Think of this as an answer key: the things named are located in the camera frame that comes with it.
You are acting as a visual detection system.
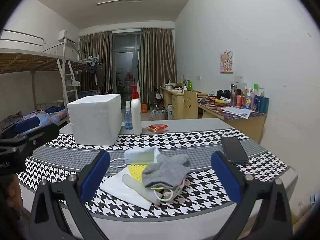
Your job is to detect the black folding chair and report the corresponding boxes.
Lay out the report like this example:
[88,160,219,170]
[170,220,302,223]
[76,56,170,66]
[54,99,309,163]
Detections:
[150,86,165,105]

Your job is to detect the wooden desk with patterned cover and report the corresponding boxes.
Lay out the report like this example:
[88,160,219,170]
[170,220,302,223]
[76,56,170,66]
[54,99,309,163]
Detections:
[197,96,267,143]

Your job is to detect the wooden chair with smiley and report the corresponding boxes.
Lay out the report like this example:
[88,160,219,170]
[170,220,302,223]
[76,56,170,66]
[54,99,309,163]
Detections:
[184,90,198,119]

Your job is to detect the houndstooth table cloth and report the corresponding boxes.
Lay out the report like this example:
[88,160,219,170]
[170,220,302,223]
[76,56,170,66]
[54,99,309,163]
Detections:
[19,127,290,218]

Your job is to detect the blue blanket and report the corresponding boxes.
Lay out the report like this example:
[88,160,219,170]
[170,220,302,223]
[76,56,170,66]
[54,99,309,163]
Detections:
[0,106,69,133]

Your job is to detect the person's left hand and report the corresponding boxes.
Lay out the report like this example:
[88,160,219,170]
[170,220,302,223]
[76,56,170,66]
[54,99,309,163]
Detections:
[0,176,23,212]

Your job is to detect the dark hanging clothes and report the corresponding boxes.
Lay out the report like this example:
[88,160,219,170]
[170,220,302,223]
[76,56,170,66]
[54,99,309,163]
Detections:
[86,61,100,75]

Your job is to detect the cartoon wall poster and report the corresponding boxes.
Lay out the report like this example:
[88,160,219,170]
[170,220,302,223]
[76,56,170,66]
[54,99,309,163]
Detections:
[219,51,234,74]

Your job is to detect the row of toiletry bottles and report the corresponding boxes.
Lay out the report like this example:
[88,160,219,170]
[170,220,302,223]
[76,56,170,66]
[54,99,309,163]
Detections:
[230,82,270,113]

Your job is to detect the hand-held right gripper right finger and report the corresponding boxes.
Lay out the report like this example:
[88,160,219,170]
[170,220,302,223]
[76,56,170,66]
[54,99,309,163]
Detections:
[211,151,294,240]

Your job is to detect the red snack packet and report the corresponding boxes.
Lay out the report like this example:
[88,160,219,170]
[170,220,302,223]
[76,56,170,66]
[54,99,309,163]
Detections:
[146,124,168,133]

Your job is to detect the white pump bottle red top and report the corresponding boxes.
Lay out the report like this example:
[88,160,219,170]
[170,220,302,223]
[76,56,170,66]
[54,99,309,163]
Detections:
[128,84,143,135]

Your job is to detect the grey bucket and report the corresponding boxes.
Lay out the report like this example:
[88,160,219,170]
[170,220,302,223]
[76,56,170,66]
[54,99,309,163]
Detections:
[153,109,167,120]

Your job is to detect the glass balcony door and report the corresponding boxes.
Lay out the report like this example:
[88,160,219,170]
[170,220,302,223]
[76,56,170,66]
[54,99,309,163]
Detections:
[112,31,141,105]

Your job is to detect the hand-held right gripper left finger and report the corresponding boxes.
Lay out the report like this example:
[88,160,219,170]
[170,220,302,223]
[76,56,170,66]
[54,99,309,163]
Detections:
[29,151,112,240]

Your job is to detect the plain wooden desk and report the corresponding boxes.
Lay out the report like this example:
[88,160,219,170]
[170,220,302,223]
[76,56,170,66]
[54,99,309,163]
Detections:
[160,86,188,120]

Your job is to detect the brown curtain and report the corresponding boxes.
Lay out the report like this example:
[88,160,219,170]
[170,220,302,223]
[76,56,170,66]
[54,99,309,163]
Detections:
[139,27,177,105]
[79,31,113,96]

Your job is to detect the printed papers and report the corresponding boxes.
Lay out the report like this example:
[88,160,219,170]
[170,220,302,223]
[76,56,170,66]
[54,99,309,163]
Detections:
[221,106,255,119]

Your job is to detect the white cloth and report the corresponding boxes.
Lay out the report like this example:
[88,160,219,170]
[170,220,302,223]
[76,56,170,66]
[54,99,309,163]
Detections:
[100,167,153,210]

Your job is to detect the blue face mask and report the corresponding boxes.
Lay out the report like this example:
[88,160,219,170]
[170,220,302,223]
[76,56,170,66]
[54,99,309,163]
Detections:
[110,147,161,168]

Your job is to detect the white air conditioner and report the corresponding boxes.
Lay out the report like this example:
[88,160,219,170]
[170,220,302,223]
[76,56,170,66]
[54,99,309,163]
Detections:
[58,30,76,44]

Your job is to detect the grey sock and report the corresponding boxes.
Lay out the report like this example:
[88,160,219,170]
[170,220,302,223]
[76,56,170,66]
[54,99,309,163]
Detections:
[141,153,190,189]

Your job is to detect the blue spray bottle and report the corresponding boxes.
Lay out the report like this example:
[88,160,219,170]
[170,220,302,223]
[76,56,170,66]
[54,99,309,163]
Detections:
[124,101,133,130]

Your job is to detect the black pouch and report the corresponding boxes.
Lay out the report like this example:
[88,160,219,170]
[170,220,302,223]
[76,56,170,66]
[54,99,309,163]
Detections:
[216,89,232,100]

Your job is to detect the yellow foam net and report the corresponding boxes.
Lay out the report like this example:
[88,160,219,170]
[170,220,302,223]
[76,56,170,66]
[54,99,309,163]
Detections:
[128,164,150,183]

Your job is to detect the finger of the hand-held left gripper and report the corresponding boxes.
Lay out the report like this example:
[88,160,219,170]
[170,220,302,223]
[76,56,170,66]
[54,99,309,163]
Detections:
[0,117,42,140]
[19,123,60,151]

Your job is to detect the black smartphone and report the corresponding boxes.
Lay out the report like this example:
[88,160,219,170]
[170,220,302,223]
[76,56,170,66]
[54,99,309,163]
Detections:
[220,136,250,165]

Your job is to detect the white bed ladder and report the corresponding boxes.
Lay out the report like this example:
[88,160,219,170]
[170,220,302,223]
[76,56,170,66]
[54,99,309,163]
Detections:
[56,39,79,110]

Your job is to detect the metal bunk bed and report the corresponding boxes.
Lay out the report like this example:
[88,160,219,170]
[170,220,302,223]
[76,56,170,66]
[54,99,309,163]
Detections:
[0,29,103,125]

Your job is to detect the translucent white strip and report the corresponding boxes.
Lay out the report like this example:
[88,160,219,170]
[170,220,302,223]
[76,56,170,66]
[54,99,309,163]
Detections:
[122,174,160,203]

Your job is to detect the white foam box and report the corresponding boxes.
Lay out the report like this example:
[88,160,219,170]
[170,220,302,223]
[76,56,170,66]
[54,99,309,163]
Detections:
[67,94,122,146]

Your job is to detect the ceiling tube light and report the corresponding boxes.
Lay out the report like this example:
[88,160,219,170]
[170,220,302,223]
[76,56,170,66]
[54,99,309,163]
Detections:
[96,0,143,5]

